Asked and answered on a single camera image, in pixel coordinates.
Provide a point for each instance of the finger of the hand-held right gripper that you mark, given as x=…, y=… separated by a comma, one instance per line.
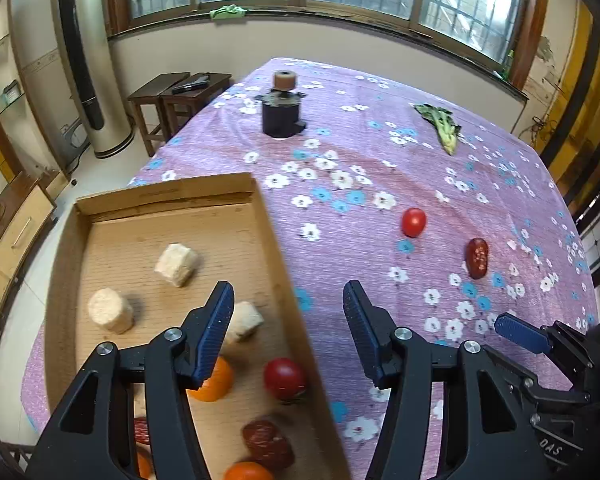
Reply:
x=550, y=392
x=522, y=332

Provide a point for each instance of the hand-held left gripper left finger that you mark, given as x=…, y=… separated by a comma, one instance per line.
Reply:
x=212, y=340

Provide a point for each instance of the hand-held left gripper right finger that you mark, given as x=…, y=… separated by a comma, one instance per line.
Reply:
x=360, y=330

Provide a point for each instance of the small white food chunk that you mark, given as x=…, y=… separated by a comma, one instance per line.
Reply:
x=245, y=321

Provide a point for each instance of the orange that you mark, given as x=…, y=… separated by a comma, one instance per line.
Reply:
x=248, y=472
x=221, y=382

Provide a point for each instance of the red tomato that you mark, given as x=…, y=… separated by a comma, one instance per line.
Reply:
x=413, y=222
x=285, y=378

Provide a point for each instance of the angular white food chunk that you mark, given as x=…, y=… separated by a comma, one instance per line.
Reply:
x=176, y=265

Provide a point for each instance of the cylindrical white food chunk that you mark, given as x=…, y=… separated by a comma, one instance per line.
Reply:
x=110, y=311

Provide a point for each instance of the small red date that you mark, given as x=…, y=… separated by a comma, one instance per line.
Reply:
x=141, y=430

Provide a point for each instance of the wrinkled red date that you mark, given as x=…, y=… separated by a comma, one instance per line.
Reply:
x=267, y=444

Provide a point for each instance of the cardboard box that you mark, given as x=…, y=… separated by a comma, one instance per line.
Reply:
x=130, y=240

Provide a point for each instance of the smooth dark red date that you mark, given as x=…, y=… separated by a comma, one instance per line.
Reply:
x=477, y=258

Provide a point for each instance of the purple floral tablecloth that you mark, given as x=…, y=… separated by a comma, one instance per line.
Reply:
x=355, y=170

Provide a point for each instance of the green leafy vegetable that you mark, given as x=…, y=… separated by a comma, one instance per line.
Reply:
x=442, y=127

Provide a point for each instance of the low wooden cabinet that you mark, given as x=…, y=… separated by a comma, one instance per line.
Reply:
x=20, y=220

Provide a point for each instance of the black grinder with wooden knob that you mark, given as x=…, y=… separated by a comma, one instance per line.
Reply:
x=280, y=112

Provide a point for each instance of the black remote control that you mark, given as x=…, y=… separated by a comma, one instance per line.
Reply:
x=190, y=84

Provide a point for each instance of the dark wooden stool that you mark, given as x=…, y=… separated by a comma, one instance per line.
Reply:
x=155, y=85
x=215, y=82

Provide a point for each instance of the green bottle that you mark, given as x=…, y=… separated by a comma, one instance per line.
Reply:
x=508, y=64

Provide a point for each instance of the tower air conditioner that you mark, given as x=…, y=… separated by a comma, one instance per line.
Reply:
x=112, y=85

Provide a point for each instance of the small green white box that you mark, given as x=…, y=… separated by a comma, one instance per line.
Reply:
x=11, y=93

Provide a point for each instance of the green cloth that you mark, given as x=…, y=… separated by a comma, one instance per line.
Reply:
x=227, y=11

